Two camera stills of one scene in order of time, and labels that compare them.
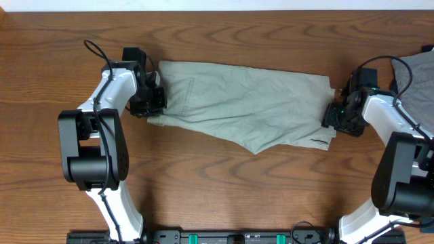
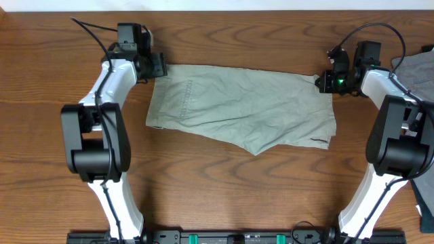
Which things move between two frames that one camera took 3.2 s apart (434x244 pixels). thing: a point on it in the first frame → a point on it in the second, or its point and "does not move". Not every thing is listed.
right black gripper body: [343, 120] → [333, 83]
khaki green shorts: [245, 108] does not move
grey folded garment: [418, 101] does not move
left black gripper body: [148, 102] → [153, 66]
